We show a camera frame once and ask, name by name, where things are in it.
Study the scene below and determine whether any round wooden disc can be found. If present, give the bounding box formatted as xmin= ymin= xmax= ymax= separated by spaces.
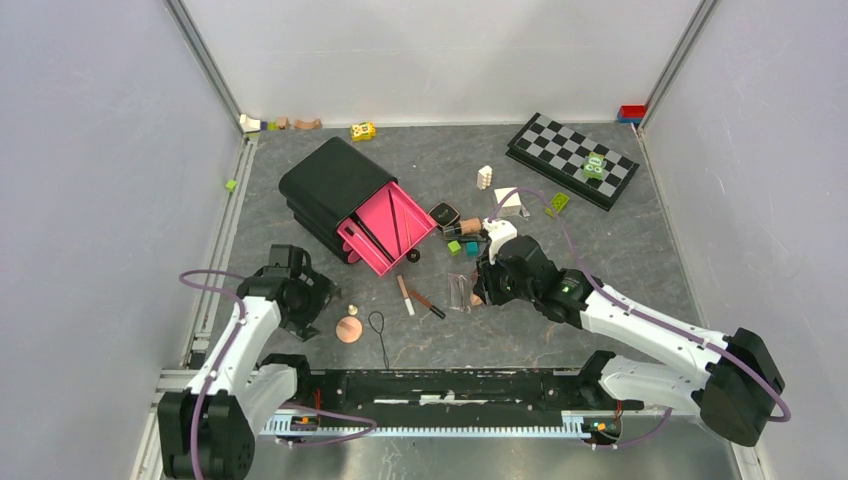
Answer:
xmin=335 ymin=316 xmax=363 ymax=344

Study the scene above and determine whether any black makeup brush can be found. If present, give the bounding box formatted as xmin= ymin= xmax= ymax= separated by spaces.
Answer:
xmin=351 ymin=213 xmax=395 ymax=263

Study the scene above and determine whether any black wire loop tool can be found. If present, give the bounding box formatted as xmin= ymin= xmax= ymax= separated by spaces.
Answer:
xmin=367 ymin=310 xmax=390 ymax=370

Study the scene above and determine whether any black makeup organizer box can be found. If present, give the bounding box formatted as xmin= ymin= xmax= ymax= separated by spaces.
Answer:
xmin=278 ymin=136 xmax=397 ymax=264

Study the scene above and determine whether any pink top drawer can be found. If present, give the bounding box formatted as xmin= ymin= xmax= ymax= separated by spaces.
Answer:
xmin=336 ymin=181 xmax=436 ymax=277

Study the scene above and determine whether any orange thin stick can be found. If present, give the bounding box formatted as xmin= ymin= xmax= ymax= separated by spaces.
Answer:
xmin=395 ymin=203 xmax=413 ymax=248

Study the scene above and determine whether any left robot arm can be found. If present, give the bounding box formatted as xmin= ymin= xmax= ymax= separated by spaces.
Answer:
xmin=157 ymin=244 xmax=340 ymax=479

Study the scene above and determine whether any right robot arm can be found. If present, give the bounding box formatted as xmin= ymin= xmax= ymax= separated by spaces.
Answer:
xmin=475 ymin=236 xmax=791 ymax=447

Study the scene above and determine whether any white cube box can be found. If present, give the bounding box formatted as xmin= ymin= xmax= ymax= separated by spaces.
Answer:
xmin=494 ymin=187 xmax=529 ymax=218

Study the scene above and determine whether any clear plastic bag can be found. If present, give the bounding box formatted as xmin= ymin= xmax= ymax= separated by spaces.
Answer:
xmin=447 ymin=273 xmax=472 ymax=313

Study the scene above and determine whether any foundation bottle beige cap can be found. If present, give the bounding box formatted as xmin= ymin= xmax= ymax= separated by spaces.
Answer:
xmin=442 ymin=217 xmax=483 ymax=238

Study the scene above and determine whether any small green cube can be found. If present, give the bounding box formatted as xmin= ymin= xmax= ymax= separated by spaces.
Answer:
xmin=447 ymin=240 xmax=462 ymax=256

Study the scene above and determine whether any green lego brick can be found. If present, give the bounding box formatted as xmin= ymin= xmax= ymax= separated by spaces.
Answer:
xmin=545 ymin=193 xmax=570 ymax=218

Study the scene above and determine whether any black compact case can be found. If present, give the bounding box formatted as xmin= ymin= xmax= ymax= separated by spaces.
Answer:
xmin=428 ymin=202 xmax=460 ymax=231

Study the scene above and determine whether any white stacked block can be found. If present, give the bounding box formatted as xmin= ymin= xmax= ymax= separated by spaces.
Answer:
xmin=476 ymin=165 xmax=493 ymax=190

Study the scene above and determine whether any white concealer pen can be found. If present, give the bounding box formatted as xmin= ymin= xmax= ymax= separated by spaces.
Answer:
xmin=396 ymin=275 xmax=416 ymax=317

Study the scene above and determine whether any green toy monster block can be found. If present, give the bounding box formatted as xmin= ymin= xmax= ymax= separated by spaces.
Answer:
xmin=582 ymin=152 xmax=606 ymax=180

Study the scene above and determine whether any chessboard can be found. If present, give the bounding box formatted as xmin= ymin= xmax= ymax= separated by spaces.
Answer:
xmin=506 ymin=113 xmax=639 ymax=211

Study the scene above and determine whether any wooden arch block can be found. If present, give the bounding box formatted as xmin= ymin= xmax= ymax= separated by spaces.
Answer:
xmin=293 ymin=119 xmax=322 ymax=130

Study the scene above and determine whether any white corner block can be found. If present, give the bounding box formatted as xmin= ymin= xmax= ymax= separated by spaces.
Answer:
xmin=239 ymin=114 xmax=263 ymax=134

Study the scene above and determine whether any yellow toy block face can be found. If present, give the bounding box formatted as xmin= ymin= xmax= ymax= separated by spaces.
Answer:
xmin=350 ymin=122 xmax=377 ymax=142

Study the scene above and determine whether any red blue bricks stack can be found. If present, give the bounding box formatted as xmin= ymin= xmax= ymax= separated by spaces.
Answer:
xmin=616 ymin=105 xmax=647 ymax=125

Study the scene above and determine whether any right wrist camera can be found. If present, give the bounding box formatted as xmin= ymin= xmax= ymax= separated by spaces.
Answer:
xmin=482 ymin=219 xmax=518 ymax=264

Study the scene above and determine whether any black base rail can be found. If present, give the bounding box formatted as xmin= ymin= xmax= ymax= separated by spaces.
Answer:
xmin=292 ymin=368 xmax=644 ymax=428

